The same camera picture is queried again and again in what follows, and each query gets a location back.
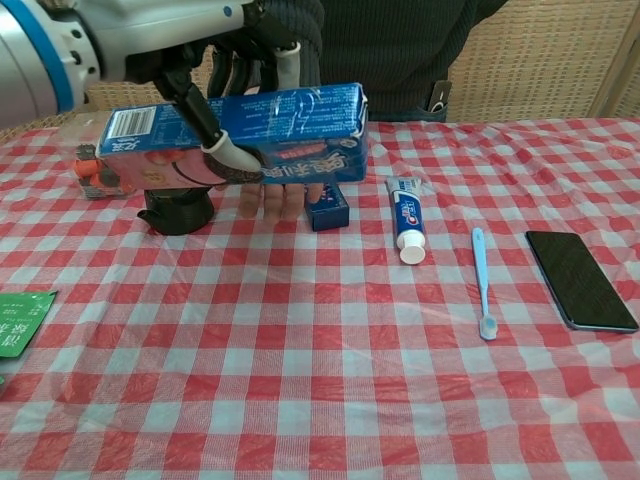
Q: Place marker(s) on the person's bare hand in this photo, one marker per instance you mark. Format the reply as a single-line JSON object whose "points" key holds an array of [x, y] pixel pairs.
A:
{"points": [[272, 200]]}

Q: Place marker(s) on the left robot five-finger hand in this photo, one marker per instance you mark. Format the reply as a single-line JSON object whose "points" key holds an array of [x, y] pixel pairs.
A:
{"points": [[165, 30]]}

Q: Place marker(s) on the blue and red snack box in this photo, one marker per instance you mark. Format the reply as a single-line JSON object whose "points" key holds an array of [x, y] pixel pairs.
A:
{"points": [[310, 125]]}

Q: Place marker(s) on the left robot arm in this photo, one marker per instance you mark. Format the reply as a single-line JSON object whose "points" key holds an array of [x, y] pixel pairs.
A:
{"points": [[30, 55]]}

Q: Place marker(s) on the small dark blue box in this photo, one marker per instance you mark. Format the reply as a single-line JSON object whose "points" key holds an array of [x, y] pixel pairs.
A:
{"points": [[327, 212]]}

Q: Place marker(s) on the black teapot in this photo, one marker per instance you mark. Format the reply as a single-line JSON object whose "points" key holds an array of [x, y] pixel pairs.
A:
{"points": [[180, 212]]}

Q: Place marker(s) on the white blue toothpaste tube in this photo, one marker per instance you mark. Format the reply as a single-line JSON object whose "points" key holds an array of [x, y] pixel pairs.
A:
{"points": [[410, 215]]}

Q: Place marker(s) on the clear container of red-black parts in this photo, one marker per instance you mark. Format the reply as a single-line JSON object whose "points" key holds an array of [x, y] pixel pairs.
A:
{"points": [[95, 175]]}

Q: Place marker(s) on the red white checkered tablecloth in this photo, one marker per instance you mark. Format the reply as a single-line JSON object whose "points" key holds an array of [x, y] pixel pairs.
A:
{"points": [[300, 380]]}

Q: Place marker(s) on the person's dark sweater torso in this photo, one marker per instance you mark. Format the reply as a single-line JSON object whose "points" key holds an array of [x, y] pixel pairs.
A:
{"points": [[395, 50]]}

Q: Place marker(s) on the light blue toothbrush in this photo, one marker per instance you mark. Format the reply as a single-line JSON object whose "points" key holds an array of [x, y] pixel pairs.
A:
{"points": [[481, 275]]}

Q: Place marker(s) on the black smartphone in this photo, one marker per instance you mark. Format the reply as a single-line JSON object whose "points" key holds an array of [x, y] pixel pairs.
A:
{"points": [[580, 280]]}

